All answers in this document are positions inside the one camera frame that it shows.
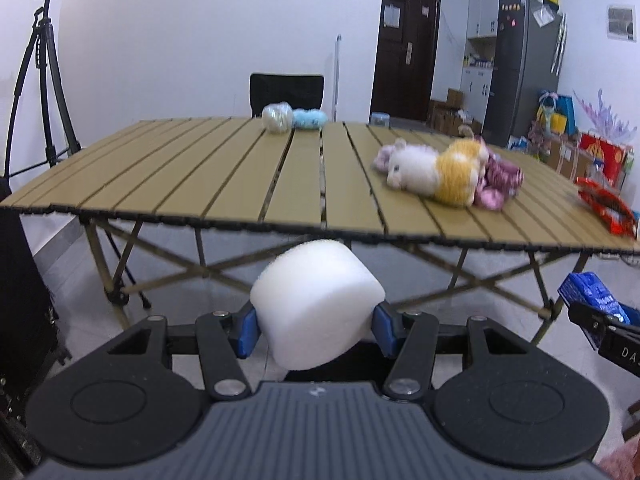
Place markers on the large cardboard box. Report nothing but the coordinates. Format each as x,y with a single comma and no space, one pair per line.
565,157

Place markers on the black folding chair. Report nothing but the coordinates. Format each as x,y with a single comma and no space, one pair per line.
285,92

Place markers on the black suitcase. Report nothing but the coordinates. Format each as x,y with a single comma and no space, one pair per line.
25,285

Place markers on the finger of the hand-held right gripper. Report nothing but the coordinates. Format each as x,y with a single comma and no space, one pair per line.
595,327

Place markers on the grey refrigerator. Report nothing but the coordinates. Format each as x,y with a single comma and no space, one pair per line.
520,75

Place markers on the white upper cabinet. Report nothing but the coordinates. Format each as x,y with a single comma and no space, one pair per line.
487,5

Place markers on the row of small bottles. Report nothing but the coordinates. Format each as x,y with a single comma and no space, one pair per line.
479,61

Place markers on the blue plush toy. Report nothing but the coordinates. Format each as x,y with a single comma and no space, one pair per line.
310,119

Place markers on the red snack bag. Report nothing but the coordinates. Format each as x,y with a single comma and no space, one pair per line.
605,205

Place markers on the white lower cabinet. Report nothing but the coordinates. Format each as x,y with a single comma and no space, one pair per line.
475,89

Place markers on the blue and white carton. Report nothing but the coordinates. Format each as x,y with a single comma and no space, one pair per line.
590,292

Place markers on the white paper notice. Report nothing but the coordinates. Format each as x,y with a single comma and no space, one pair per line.
391,16

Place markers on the white cabinet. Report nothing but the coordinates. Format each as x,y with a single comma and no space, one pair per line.
487,5
475,89

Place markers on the clear plastic bag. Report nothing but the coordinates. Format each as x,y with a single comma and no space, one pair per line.
277,117

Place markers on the blue gift bag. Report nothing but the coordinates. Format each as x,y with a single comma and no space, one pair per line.
557,112

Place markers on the tan slatted folding table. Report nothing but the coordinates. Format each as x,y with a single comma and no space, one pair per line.
175,170

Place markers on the stack of small cardboard boxes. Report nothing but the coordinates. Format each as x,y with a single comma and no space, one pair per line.
450,112

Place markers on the dark brown door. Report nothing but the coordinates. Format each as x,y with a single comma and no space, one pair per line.
405,60

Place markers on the red gift box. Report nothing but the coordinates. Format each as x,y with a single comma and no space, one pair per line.
602,157

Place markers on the mauve pink cloth bundle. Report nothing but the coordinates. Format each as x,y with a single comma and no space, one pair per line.
500,180

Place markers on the purple coral wall decal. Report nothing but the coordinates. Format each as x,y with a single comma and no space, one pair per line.
605,115

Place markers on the clear plastic pouch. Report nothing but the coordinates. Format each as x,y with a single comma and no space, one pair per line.
544,15

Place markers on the yellow plush toy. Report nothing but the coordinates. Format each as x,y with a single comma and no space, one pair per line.
457,175

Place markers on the white foam cylinder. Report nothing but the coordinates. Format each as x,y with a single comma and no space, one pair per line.
315,300

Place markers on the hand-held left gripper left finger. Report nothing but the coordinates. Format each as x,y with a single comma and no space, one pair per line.
247,331

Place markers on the person's pink fleece right leg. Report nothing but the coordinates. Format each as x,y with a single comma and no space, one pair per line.
625,462

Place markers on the white plush toy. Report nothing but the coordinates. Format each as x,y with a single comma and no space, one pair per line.
415,167

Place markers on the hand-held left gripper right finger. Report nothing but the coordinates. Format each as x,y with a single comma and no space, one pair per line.
382,331

